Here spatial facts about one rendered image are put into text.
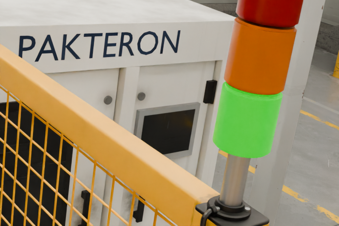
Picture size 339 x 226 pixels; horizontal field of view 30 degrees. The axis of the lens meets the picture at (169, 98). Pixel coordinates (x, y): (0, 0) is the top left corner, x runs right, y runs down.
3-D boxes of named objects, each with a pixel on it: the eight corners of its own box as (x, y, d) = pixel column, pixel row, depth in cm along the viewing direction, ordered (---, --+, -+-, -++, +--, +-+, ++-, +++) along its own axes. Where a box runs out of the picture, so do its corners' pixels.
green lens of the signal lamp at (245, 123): (200, 138, 54) (210, 79, 52) (241, 131, 57) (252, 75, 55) (240, 163, 50) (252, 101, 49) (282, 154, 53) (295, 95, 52)
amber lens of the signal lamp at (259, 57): (211, 77, 52) (221, 14, 50) (253, 73, 55) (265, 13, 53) (253, 98, 48) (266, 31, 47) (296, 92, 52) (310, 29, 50)
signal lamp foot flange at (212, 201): (198, 203, 56) (199, 194, 56) (229, 194, 58) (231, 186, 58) (227, 224, 53) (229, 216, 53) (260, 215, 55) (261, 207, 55)
